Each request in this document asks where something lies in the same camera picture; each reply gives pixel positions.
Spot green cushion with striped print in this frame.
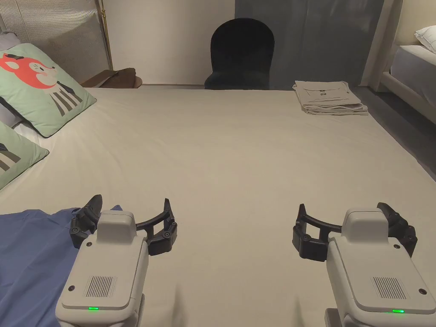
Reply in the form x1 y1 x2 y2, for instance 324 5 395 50
0 120 50 190

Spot dark round-backed chair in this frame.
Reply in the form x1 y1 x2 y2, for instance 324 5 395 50
204 17 275 90

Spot blue garment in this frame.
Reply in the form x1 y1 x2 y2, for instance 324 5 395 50
0 204 124 327

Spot brown side table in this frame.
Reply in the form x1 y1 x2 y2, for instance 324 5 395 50
81 68 143 89

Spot bed with beige sheet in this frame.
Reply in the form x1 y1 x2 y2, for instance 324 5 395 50
0 86 436 327

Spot padded beige headboard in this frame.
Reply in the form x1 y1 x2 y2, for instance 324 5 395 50
0 0 110 86

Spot white pillow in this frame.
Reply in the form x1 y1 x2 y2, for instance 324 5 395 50
0 101 46 144
414 24 436 54

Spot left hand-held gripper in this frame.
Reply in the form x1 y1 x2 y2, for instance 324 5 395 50
54 194 178 327

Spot green cushion with fox print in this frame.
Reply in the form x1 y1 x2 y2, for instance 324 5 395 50
0 43 98 139

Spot white bed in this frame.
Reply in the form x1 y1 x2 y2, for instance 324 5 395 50
381 43 436 121

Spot folded beige cloth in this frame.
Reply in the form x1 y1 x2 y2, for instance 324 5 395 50
292 80 370 116

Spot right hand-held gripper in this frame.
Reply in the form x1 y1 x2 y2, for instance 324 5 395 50
292 202 431 327

